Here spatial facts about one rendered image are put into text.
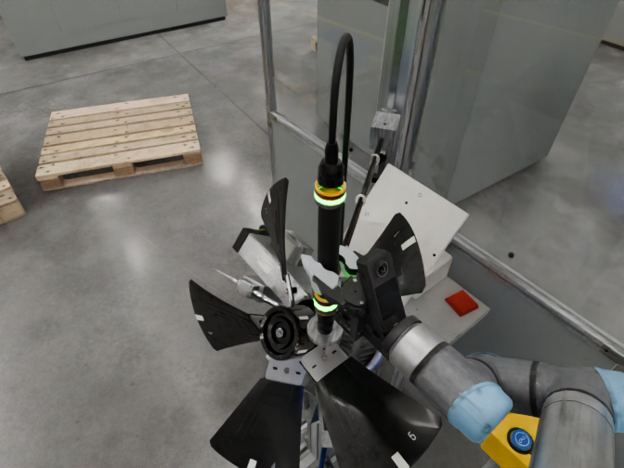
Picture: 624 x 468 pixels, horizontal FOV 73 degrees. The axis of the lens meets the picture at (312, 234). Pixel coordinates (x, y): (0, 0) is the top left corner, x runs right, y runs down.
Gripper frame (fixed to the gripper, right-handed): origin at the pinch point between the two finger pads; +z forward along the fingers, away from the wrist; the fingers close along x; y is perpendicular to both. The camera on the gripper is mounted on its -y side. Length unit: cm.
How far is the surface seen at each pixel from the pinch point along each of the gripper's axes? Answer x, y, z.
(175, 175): 51, 153, 240
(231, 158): 98, 153, 234
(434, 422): 7.6, 31.6, -26.7
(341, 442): -8.0, 34.7, -17.6
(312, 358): -2.4, 31.9, -1.4
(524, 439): 25, 42, -40
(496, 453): 21, 49, -38
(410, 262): 16.0, 7.5, -7.8
